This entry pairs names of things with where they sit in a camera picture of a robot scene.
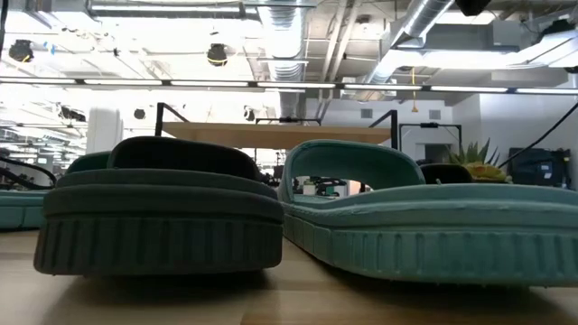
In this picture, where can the white room pillar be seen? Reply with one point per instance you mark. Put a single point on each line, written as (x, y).
(104, 131)

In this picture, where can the background robot workstation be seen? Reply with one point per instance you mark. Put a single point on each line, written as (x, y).
(327, 186)

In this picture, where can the green rubber slide sandal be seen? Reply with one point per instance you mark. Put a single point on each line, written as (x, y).
(429, 234)
(20, 210)

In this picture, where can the slanted silver air duct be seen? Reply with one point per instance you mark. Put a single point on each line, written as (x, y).
(424, 18)

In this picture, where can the linear ceiling light strip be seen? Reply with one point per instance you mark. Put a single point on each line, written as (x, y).
(122, 82)

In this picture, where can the black background frame stand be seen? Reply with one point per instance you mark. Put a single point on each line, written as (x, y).
(429, 125)

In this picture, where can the black background equipment case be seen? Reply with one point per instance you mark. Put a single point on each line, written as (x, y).
(537, 167)

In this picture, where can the small round black ceiling light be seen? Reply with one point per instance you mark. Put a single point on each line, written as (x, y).
(139, 114)

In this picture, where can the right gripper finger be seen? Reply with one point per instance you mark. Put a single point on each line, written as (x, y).
(472, 6)

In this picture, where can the black hanging ceiling speaker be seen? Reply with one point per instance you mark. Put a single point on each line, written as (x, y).
(20, 50)
(217, 54)

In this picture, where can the round silver air duct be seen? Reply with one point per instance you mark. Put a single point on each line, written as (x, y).
(284, 27)

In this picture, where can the black rubber slide sandal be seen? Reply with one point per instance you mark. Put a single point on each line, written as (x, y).
(158, 225)
(444, 173)

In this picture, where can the succulent plant in black pot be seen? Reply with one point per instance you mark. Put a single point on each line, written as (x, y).
(485, 171)

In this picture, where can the wooden shelf with black legs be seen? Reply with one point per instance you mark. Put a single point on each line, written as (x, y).
(271, 134)

